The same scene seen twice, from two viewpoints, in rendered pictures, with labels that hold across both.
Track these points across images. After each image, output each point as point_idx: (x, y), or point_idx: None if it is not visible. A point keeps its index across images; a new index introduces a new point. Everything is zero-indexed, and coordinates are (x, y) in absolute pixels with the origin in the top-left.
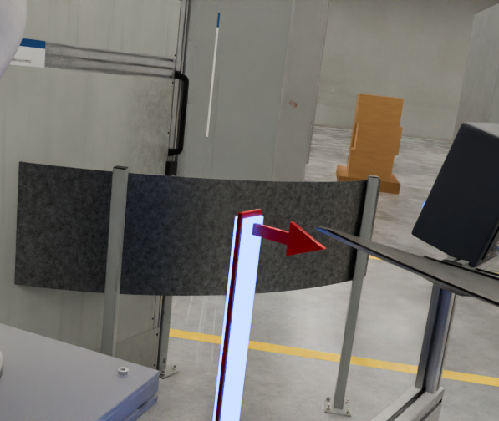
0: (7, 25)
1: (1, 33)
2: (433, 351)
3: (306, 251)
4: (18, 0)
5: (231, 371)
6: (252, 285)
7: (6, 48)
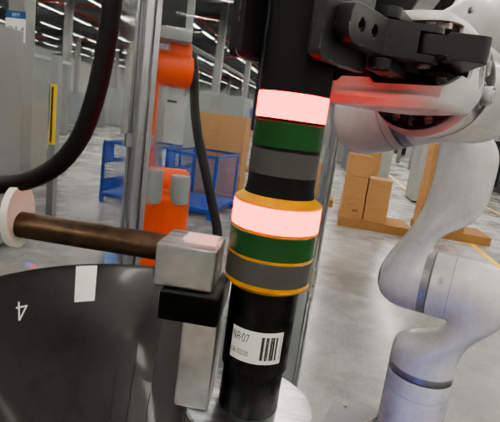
0: (476, 320)
1: (471, 322)
2: None
3: None
4: (489, 309)
5: None
6: None
7: (472, 331)
